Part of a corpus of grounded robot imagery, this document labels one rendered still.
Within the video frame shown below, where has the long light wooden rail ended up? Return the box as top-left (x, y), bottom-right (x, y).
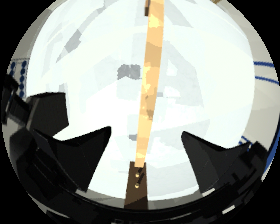
top-left (135, 0), bottom-right (165, 167)

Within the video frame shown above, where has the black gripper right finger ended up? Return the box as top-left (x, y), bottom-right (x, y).
top-left (181, 131), bottom-right (251, 193)

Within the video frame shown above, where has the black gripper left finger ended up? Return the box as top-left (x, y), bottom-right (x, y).
top-left (32, 126), bottom-right (112, 193)

